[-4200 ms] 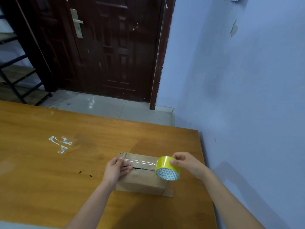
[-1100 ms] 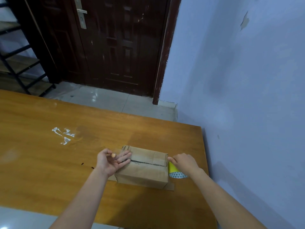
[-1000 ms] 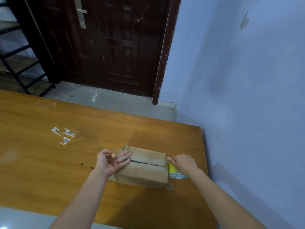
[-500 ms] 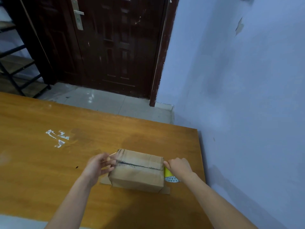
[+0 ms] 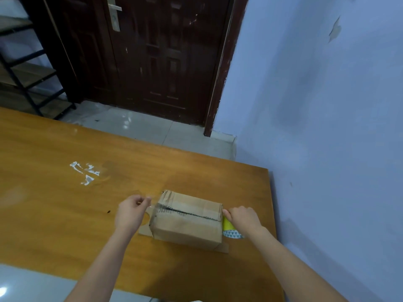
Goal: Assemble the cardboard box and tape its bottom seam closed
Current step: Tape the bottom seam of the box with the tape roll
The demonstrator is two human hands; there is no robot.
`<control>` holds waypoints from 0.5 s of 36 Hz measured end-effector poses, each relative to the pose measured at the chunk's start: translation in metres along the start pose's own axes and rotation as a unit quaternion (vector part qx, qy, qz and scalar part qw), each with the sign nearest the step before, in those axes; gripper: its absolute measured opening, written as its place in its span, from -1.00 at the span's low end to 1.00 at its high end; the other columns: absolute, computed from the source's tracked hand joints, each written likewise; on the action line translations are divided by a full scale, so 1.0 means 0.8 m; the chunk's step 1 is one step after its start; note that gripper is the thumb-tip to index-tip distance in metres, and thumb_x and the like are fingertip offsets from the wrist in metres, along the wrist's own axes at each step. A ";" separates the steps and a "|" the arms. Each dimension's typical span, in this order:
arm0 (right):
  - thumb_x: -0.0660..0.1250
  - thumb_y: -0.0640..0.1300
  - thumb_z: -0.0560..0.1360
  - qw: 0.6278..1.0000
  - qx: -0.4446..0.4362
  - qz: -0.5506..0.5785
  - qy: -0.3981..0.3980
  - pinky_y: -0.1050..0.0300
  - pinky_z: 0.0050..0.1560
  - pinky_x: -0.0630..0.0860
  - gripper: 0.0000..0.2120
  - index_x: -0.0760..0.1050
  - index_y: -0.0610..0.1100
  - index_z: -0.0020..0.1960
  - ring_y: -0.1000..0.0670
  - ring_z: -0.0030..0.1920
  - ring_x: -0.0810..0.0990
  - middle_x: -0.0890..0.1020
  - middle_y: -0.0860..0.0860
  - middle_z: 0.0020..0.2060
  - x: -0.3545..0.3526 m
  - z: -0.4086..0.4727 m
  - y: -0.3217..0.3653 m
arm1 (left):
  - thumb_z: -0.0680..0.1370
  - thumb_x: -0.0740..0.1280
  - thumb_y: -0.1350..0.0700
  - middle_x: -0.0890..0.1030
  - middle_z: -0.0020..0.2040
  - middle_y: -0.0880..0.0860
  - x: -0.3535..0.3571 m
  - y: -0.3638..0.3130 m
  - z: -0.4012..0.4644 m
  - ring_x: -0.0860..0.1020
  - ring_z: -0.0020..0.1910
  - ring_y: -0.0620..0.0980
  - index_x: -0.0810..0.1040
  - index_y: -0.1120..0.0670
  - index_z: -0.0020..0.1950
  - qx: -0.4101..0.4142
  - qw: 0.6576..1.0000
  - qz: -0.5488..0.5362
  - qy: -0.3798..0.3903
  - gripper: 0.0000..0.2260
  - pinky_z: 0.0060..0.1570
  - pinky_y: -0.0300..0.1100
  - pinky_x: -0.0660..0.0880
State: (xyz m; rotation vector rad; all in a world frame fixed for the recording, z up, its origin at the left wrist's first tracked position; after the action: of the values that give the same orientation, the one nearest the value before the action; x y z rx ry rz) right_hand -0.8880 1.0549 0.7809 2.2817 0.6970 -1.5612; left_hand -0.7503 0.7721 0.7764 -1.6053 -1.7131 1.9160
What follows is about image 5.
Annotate person's right forearm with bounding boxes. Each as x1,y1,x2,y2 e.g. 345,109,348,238
249,228,349,302

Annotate yellow patterned tape roll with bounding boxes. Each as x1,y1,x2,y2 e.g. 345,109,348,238
222,216,245,240

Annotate black metal shelf rack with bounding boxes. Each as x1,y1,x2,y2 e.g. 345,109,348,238
0,0,77,120

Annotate person's left hand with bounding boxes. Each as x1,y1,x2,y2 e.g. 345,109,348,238
115,194,152,238

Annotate person's left forearm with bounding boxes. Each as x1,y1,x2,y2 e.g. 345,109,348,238
64,228,135,302

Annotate person's right hand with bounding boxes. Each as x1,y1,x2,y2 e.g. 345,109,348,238
222,206,267,240

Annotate dark brown wooden door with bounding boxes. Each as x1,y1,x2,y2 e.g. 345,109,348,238
47,0,236,125

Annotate metal door handle plate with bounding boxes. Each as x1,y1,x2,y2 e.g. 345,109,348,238
106,0,123,32

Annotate flat cardboard sheet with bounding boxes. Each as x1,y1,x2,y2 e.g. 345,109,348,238
138,206,230,254

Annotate brown cardboard box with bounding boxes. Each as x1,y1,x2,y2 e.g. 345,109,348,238
149,190,224,251

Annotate white tape residue scraps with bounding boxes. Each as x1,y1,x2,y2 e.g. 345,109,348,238
69,161,101,186

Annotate dark brown door frame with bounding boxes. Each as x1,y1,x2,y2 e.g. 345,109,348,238
203,0,250,137

